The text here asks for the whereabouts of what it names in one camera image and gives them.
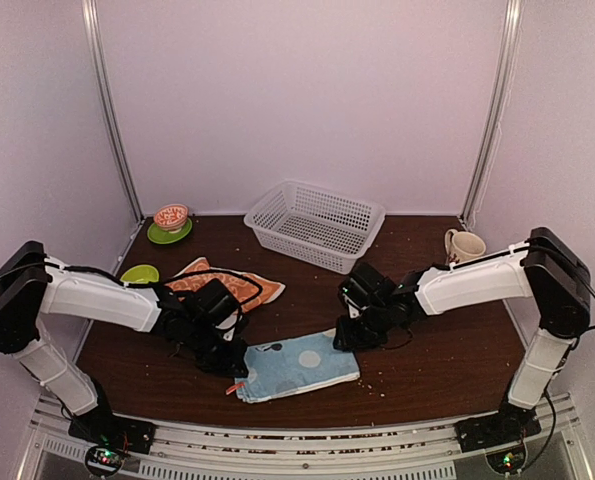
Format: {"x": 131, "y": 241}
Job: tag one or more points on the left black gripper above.
{"x": 232, "y": 362}

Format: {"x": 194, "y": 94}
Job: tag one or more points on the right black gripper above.
{"x": 347, "y": 339}

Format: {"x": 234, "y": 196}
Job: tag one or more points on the blue patterned towel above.
{"x": 293, "y": 366}

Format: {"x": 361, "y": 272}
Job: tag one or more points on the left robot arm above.
{"x": 33, "y": 284}

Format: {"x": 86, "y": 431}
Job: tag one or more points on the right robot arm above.
{"x": 542, "y": 268}

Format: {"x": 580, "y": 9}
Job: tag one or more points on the orange bunny towel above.
{"x": 249, "y": 295}

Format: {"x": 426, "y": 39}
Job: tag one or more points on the small green bowl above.
{"x": 141, "y": 274}

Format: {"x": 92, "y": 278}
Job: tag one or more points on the white plastic basket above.
{"x": 317, "y": 226}

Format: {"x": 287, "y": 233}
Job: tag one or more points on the beige mug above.
{"x": 462, "y": 246}

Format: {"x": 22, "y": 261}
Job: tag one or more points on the green plate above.
{"x": 158, "y": 236}

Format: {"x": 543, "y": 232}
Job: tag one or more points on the red patterned bowl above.
{"x": 171, "y": 218}

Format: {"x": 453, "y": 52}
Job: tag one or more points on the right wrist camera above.
{"x": 364, "y": 287}

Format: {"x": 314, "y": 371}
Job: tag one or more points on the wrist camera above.
{"x": 214, "y": 303}
{"x": 364, "y": 287}

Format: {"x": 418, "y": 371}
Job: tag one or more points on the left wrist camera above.
{"x": 214, "y": 303}

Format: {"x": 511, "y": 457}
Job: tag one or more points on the aluminium front rail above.
{"x": 422, "y": 450}

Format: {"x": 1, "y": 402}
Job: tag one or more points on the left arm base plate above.
{"x": 113, "y": 443}

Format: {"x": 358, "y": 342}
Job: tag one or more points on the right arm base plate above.
{"x": 500, "y": 437}

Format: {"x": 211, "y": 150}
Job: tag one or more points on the right aluminium frame post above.
{"x": 500, "y": 96}

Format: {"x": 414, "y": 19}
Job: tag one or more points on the aluminium frame post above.
{"x": 500, "y": 96}
{"x": 95, "y": 43}

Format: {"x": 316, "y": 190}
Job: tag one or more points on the left aluminium frame post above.
{"x": 95, "y": 43}

